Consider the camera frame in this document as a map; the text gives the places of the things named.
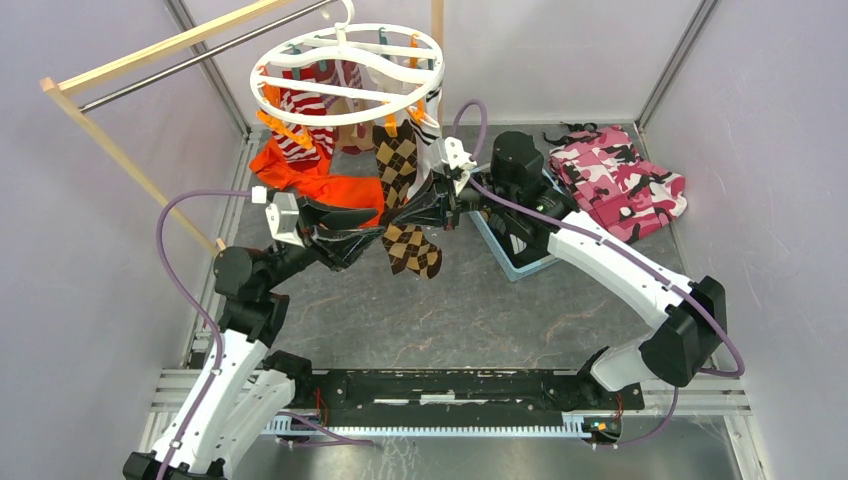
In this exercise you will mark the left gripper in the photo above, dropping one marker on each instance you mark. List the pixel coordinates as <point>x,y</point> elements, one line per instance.
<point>340,246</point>

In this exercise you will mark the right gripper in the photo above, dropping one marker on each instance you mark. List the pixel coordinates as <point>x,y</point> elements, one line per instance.
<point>439,205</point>

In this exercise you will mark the brown argyle sock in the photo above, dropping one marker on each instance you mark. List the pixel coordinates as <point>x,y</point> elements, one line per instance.
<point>408,249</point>
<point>396,158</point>

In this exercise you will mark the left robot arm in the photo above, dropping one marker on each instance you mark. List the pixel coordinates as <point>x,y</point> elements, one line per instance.
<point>242,385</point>

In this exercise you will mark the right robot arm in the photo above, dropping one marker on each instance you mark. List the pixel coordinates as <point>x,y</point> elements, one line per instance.
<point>687,318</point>

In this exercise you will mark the white round clip hanger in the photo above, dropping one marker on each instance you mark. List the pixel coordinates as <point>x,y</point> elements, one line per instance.
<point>351,73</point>

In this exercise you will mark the orange cloth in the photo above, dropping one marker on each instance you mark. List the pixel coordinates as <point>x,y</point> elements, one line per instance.
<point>282,164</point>

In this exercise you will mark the red white striped sock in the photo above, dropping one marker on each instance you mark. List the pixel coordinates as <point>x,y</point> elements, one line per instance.
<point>301,144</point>

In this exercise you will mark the tan sock maroon toe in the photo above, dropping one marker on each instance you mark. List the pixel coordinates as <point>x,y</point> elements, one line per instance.
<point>354,138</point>

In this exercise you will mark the light blue laundry basket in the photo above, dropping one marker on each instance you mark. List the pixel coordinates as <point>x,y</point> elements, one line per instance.
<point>519,241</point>

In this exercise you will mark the pink camouflage trousers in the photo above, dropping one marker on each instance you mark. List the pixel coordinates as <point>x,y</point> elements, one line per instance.
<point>624,193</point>

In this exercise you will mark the metal hanging rod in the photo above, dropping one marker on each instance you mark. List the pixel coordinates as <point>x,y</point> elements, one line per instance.
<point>204,57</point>

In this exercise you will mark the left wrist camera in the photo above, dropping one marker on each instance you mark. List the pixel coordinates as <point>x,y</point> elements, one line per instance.
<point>281,212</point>

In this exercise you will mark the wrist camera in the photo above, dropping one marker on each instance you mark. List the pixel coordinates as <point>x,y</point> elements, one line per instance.
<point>456,160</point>
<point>281,212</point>

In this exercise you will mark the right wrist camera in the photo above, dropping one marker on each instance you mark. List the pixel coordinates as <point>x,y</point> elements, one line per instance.
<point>456,160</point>

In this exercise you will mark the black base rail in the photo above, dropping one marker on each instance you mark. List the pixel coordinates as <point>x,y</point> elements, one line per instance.
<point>467,403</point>

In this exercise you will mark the wooden drying rack frame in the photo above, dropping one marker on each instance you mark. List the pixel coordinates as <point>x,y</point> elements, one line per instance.
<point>142,147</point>

